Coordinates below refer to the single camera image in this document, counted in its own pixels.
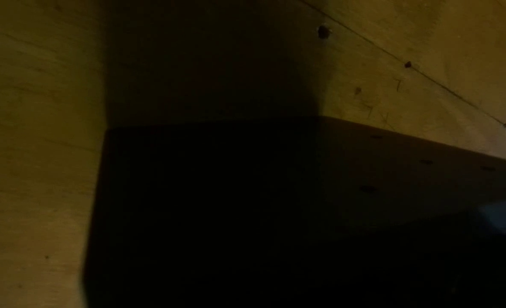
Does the black perforated box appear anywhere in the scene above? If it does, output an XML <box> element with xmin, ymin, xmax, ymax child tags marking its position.
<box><xmin>81</xmin><ymin>115</ymin><xmax>506</xmax><ymax>308</ymax></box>

